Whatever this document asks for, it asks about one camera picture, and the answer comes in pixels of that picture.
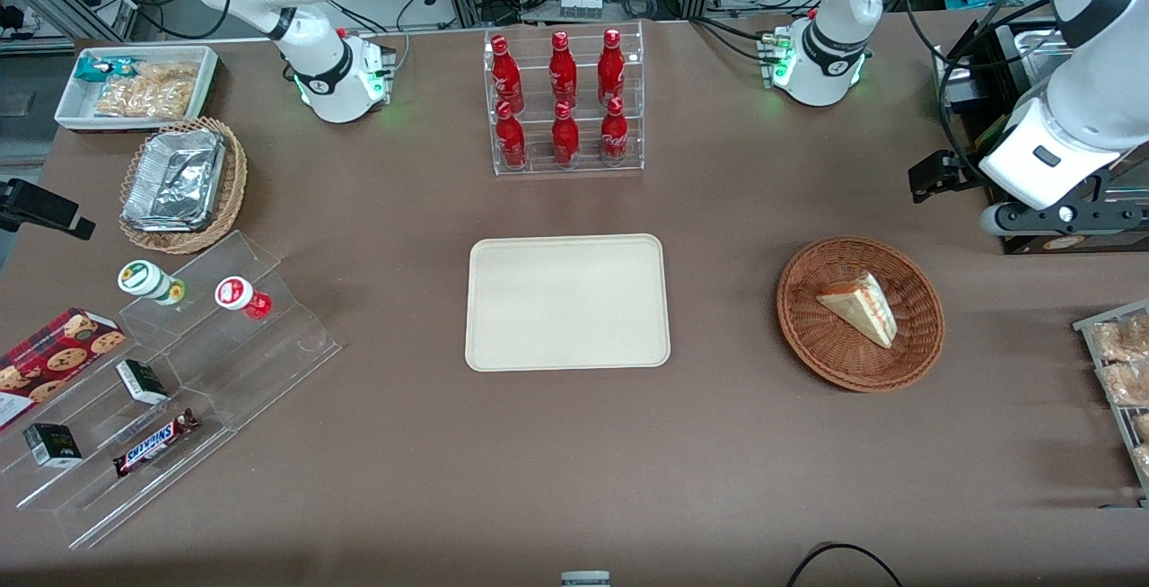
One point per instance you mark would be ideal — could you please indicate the triangular sandwich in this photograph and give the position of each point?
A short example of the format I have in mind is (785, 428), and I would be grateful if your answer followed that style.
(863, 307)

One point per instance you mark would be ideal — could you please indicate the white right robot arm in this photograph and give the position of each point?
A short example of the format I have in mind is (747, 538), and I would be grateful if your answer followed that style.
(314, 48)

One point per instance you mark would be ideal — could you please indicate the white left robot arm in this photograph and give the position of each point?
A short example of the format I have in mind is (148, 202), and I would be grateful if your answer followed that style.
(835, 4)

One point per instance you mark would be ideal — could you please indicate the brown wicker basket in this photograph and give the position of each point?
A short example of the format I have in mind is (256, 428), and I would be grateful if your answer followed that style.
(826, 345)

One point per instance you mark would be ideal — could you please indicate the beige plastic tray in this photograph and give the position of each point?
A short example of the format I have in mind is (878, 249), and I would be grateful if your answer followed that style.
(567, 304)

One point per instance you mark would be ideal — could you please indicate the light wicker basket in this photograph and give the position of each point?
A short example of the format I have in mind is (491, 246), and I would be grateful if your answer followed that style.
(235, 183)

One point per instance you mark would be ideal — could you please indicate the black food warmer appliance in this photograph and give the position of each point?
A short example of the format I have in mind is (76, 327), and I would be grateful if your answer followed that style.
(987, 75)

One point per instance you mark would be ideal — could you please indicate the wrapped bread bun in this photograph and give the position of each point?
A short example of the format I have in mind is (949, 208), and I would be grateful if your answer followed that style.
(1127, 383)
(1122, 340)
(1142, 427)
(1143, 459)

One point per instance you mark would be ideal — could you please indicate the red cola bottle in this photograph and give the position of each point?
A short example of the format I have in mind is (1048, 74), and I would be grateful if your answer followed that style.
(511, 140)
(563, 71)
(614, 134)
(611, 68)
(506, 75)
(565, 138)

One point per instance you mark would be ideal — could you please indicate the clear acrylic bottle rack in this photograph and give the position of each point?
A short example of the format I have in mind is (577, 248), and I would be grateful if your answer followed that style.
(588, 161)

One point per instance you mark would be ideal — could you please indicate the white power strip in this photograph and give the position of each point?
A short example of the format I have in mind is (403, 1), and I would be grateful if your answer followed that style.
(580, 5)

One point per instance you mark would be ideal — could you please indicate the small grey device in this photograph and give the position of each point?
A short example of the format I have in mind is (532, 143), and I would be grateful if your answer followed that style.
(585, 579)

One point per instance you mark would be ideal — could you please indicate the clear acrylic stepped display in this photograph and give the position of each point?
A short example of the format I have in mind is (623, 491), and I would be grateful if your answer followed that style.
(260, 372)

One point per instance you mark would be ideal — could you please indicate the red lid drink cup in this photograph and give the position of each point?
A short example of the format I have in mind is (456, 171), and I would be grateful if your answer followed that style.
(237, 293)

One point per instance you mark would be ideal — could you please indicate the stack of foil trays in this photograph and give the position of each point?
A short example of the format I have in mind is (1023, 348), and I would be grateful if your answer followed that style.
(175, 181)

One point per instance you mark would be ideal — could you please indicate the clear bag of crackers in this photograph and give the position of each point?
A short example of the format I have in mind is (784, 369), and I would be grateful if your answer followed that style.
(148, 91)

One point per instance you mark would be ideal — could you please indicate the green lid drink cup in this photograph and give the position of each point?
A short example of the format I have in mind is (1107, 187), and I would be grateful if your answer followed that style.
(142, 278)

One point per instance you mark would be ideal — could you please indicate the small black carton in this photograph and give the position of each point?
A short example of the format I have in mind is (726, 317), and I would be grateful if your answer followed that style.
(52, 445)
(141, 381)

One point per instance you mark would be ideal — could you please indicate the snickers chocolate bar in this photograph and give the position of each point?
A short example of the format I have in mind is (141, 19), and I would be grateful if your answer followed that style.
(154, 443)

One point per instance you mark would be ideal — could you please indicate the teal snack packet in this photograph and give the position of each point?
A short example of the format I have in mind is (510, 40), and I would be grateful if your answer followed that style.
(94, 68)

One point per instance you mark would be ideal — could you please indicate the white rectangular snack bin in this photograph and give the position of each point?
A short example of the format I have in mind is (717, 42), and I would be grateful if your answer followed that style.
(72, 111)

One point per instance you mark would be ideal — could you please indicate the red cookie box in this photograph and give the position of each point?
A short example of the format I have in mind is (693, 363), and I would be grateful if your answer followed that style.
(49, 363)

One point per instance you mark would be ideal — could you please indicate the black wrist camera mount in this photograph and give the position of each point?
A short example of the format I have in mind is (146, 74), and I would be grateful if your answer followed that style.
(1100, 210)

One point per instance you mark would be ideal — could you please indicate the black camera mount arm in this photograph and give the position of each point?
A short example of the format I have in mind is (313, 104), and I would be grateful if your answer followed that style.
(40, 207)

